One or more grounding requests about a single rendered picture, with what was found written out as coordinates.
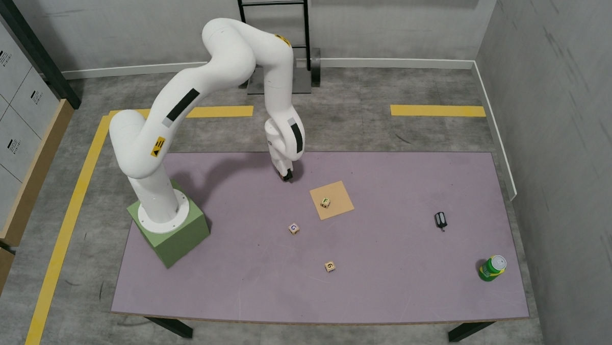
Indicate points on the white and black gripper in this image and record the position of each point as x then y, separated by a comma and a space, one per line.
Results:
284, 167

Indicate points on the tan square mat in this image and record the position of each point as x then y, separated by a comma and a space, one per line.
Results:
339, 200

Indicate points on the green drink can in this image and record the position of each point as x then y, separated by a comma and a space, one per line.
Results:
492, 268

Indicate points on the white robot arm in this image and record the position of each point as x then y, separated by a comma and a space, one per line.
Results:
141, 145

